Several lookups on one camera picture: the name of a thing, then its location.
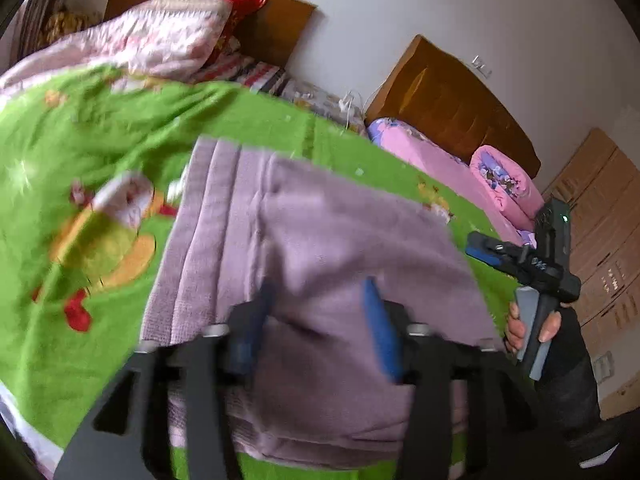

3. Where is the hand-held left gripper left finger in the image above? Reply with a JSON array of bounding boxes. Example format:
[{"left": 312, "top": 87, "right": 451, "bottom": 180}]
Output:
[{"left": 52, "top": 280, "right": 279, "bottom": 480}]

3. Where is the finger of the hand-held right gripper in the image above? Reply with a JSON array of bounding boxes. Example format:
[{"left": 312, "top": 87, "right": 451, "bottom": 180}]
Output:
[
  {"left": 486, "top": 255, "right": 522, "bottom": 278},
  {"left": 465, "top": 231, "right": 527, "bottom": 262}
]

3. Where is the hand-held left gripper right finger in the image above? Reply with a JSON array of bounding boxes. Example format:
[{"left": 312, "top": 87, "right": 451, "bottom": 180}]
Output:
[{"left": 362, "top": 276, "right": 572, "bottom": 480}]

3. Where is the purple towel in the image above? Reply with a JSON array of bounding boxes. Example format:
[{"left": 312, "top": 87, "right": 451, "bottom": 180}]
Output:
[{"left": 141, "top": 135, "right": 507, "bottom": 469}]

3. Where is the person's right hand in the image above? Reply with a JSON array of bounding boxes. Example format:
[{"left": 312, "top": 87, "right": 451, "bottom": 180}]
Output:
[{"left": 503, "top": 302, "right": 563, "bottom": 356}]

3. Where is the rolled pink quilt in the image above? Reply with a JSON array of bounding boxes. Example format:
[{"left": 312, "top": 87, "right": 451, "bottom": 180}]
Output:
[{"left": 469, "top": 144, "right": 547, "bottom": 234}]

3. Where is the light wooden wardrobe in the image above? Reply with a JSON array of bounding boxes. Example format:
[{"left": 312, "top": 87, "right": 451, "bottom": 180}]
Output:
[{"left": 541, "top": 127, "right": 640, "bottom": 422}]

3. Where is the brown wooden headboard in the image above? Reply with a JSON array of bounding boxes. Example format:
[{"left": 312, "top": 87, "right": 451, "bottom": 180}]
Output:
[{"left": 364, "top": 34, "right": 544, "bottom": 179}]

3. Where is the pale printed pillow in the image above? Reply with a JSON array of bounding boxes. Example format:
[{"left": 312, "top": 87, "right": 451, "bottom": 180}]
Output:
[{"left": 279, "top": 79, "right": 367, "bottom": 134}]

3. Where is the striped bedsheet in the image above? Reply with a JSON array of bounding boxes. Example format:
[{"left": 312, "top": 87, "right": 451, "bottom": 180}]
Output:
[{"left": 192, "top": 52, "right": 292, "bottom": 97}]

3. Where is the green printed blanket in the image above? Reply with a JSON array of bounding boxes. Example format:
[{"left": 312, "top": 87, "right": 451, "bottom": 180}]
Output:
[{"left": 0, "top": 62, "right": 517, "bottom": 480}]

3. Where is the pink floral quilt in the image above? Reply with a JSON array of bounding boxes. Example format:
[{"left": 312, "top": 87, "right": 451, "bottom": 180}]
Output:
[{"left": 0, "top": 0, "right": 234, "bottom": 87}]

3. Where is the red pillow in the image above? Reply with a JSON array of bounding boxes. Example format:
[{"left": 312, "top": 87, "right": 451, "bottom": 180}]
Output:
[{"left": 170, "top": 0, "right": 269, "bottom": 69}]

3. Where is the yellow patterned cloth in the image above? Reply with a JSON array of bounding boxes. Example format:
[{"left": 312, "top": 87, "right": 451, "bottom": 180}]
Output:
[{"left": 41, "top": 9, "right": 104, "bottom": 47}]

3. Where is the striped curtain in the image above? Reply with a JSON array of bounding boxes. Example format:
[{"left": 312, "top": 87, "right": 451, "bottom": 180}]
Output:
[{"left": 19, "top": 0, "right": 77, "bottom": 57}]

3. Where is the white cable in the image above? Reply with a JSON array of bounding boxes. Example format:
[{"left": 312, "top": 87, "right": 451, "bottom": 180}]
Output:
[{"left": 338, "top": 89, "right": 382, "bottom": 132}]

